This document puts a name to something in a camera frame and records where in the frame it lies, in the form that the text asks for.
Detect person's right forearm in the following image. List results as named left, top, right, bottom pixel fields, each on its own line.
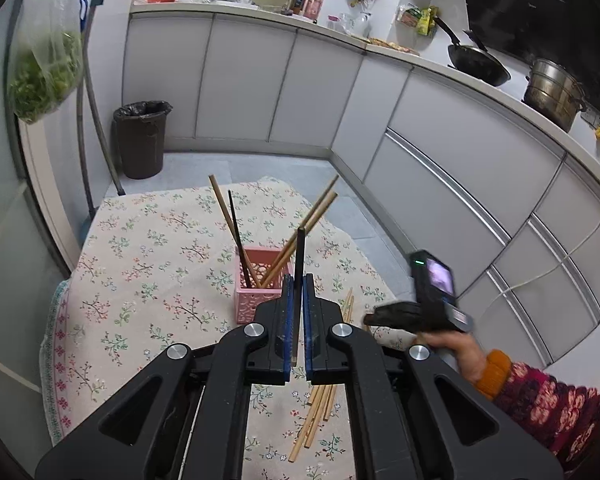
left=474, top=349, right=600, bottom=476

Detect brown trash bin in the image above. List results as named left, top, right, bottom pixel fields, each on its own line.
left=112, top=100, right=174, bottom=180

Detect person's right hand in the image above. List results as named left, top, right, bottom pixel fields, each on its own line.
left=424, top=331, right=489, bottom=386

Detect grey mop pole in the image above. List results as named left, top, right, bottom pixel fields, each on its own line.
left=76, top=7, right=98, bottom=221
left=82, top=5, right=127, bottom=197

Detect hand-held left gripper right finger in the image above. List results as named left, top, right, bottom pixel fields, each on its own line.
left=302, top=273, right=566, bottom=480

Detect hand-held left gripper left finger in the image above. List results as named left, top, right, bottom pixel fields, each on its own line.
left=35, top=274, right=296, bottom=480

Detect white power cable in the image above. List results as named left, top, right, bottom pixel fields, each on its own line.
left=499, top=137, right=600, bottom=302

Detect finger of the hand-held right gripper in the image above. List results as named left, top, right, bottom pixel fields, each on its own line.
left=362, top=302, right=423, bottom=333

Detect frosted glass door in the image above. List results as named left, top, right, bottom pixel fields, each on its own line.
left=0, top=10, right=83, bottom=466

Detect white kitchen cabinets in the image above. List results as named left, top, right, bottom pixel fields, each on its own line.
left=122, top=11, right=600, bottom=367

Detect group of bamboo chopsticks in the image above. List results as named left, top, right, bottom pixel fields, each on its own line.
left=208, top=174, right=356, bottom=464

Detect yellow green food packets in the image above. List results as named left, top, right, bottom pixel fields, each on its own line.
left=398, top=4, right=439, bottom=37

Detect steel stock pot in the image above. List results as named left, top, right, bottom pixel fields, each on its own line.
left=522, top=57, right=589, bottom=132

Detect floral tablecloth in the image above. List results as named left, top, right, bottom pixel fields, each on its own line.
left=39, top=176, right=417, bottom=480

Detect black wok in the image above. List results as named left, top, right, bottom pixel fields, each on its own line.
left=432, top=15, right=512, bottom=87

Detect clear glass jug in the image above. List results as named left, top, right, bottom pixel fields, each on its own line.
left=339, top=11, right=372, bottom=37

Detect dark chopstick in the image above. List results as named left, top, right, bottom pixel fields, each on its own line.
left=290, top=227, right=307, bottom=367
left=228, top=189, right=257, bottom=289

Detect pink perforated utensil holder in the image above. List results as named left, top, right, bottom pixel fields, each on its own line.
left=234, top=246, right=294, bottom=327

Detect plastic bag of greens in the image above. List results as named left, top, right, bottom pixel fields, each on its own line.
left=7, top=0, right=87, bottom=125

